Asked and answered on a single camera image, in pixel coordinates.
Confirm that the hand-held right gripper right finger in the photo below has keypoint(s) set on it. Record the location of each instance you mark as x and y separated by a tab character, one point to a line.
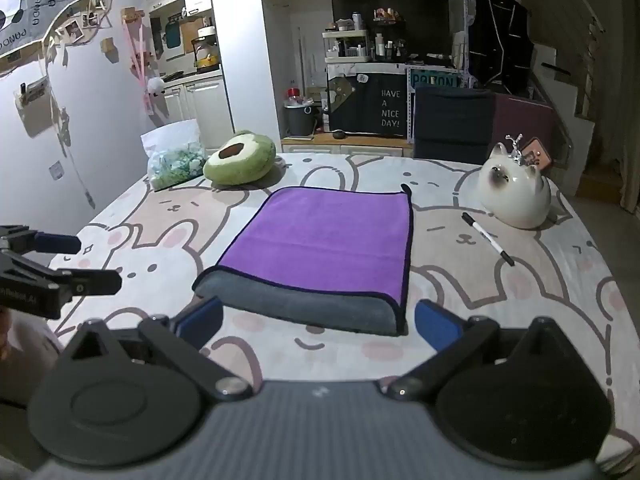
436	316

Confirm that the yellow kettle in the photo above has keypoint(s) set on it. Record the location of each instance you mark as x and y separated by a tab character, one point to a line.
206	57

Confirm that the black jacket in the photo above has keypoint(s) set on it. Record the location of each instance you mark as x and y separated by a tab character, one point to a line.
500	42

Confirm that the purple and grey towel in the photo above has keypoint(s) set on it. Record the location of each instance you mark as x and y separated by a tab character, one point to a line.
320	255

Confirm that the orange sign plate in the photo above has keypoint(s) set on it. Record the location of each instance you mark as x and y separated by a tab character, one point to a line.
536	156

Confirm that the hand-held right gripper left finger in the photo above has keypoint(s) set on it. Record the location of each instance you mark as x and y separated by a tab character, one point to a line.
202	316

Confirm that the white plush wall toy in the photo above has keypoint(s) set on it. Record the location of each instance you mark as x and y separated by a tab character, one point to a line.
155	86

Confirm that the panda print wall banner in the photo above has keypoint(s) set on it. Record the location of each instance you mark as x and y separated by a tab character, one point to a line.
35	5

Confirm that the black printed cabinet curtain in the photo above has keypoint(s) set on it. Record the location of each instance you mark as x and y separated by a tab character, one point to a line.
367	102

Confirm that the grey trash bin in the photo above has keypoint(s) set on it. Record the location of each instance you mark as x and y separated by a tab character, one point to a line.
301	119

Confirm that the white storage rack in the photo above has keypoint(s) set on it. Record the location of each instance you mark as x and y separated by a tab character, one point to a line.
347	47

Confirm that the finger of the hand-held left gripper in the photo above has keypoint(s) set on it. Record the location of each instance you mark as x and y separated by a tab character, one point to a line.
95	282
59	243

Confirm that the clear bag of green candies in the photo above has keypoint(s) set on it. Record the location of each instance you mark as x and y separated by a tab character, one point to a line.
172	157

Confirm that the dark grey chair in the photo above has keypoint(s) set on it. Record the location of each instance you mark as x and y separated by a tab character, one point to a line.
452	122

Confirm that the white cat figurine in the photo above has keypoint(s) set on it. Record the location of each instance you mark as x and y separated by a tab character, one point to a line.
515	192

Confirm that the maroon folded mat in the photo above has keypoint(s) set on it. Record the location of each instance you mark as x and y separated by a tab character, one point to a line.
525	122

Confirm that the black marker pen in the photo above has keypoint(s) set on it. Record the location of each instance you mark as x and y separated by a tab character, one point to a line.
486	237

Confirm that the rabbit print table cloth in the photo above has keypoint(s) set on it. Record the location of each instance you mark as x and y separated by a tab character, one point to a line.
450	280

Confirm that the avocado plush pillow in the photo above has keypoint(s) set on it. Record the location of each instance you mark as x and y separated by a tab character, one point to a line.
239	157

